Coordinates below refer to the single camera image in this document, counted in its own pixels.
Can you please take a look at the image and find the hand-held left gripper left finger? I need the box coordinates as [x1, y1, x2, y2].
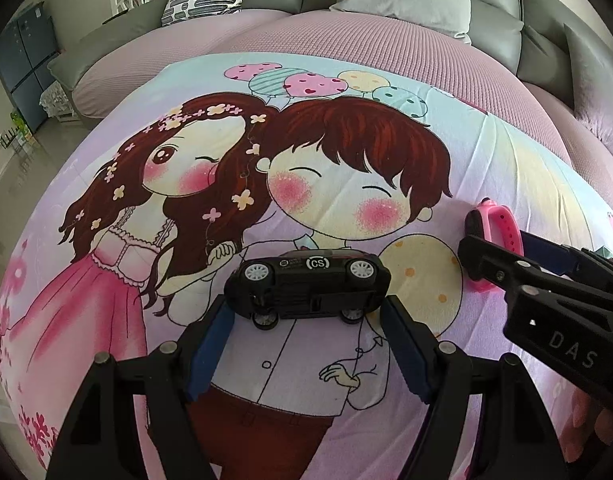
[45, 294, 237, 480]

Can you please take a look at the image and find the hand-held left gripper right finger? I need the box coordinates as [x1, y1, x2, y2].
[380, 295, 562, 480]

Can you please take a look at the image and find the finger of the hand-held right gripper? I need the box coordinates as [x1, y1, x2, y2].
[459, 234, 613, 311]
[519, 230, 613, 293]

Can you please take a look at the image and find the pink black smart watch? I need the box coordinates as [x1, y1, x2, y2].
[463, 199, 525, 295]

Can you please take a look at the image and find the black toy car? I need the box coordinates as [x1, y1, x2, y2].
[224, 248, 392, 331]

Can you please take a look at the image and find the person's right hand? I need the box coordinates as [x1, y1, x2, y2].
[589, 405, 613, 463]

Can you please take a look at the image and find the printed cartoon blanket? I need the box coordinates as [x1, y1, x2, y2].
[0, 50, 613, 480]

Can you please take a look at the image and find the lilac grey velvet pillow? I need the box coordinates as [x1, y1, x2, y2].
[561, 22, 613, 157]

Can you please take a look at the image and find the mauve textured sofa cover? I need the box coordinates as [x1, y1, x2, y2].
[71, 7, 613, 241]

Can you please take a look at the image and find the grey leather sofa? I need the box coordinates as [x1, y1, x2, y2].
[49, 0, 613, 126]

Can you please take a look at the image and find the white lace basket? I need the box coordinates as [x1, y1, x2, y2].
[39, 82, 80, 124]

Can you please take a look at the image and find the dark blue cabinet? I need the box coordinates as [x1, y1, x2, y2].
[0, 2, 63, 134]

